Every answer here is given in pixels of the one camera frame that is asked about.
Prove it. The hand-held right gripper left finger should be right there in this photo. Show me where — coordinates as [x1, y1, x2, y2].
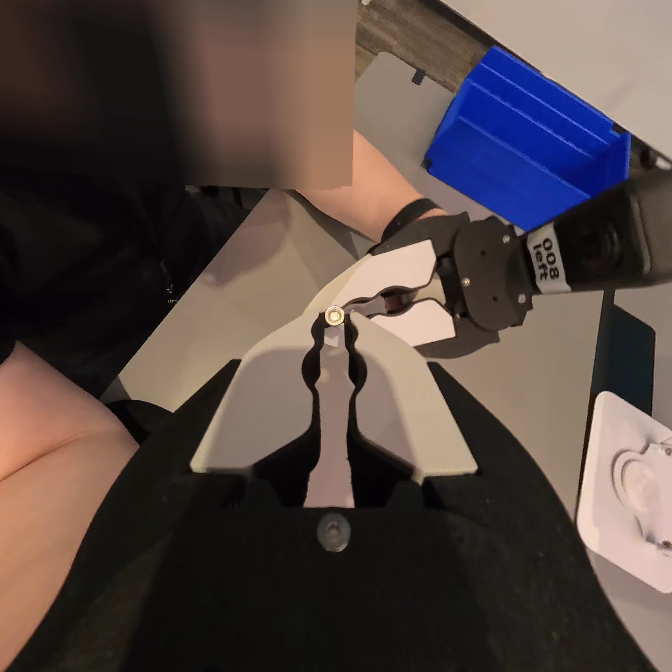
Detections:
[189, 313, 326, 506]

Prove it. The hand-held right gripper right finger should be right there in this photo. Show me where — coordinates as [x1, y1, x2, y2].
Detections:
[344, 313, 478, 506]

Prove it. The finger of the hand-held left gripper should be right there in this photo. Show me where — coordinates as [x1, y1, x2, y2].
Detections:
[307, 239, 447, 318]
[351, 296, 456, 348]

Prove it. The person's right forearm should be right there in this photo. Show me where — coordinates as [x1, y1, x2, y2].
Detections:
[0, 340, 141, 672]

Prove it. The person's left forearm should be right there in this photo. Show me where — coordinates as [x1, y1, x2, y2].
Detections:
[294, 128, 439, 245]

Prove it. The dark chair seat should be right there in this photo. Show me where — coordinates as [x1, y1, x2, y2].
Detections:
[102, 399, 176, 457]

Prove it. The blue plastic bin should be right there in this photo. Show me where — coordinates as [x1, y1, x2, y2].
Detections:
[422, 44, 633, 232]

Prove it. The dark recessed desk panel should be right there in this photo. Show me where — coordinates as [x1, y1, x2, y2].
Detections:
[593, 291, 657, 421]

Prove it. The person's black shirt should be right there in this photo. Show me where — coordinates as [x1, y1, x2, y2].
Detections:
[0, 168, 268, 405]

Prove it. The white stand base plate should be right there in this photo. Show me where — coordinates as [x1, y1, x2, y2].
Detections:
[576, 391, 672, 594]

